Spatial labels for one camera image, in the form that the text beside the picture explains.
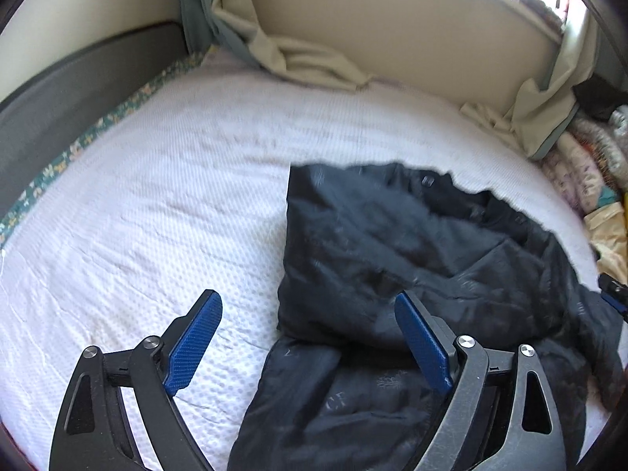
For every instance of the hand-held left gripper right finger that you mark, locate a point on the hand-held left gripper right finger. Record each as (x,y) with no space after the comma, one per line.
(423,346)

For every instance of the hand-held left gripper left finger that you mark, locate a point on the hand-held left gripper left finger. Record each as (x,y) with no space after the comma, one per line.
(192,341)

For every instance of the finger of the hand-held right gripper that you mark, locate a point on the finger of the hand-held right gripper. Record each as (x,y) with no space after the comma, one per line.
(614,295)

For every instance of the black jacket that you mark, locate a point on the black jacket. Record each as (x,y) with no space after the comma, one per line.
(392,255)

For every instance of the pile of colourful clothes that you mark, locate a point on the pile of colourful clothes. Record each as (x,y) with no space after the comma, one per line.
(593,157)

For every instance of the yellow cloth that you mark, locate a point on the yellow cloth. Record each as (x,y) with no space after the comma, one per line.
(611,235)

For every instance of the white mattress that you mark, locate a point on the white mattress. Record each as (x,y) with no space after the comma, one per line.
(171,181)

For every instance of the beige curtain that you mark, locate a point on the beige curtain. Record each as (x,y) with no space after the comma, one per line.
(294,54)
(549,98)

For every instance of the floral bed sheet edge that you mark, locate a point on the floral bed sheet edge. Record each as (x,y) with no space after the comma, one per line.
(98,127)

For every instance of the green curtain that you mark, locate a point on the green curtain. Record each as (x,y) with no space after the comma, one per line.
(195,5)

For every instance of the grey bed frame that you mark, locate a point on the grey bed frame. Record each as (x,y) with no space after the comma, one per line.
(59,93)

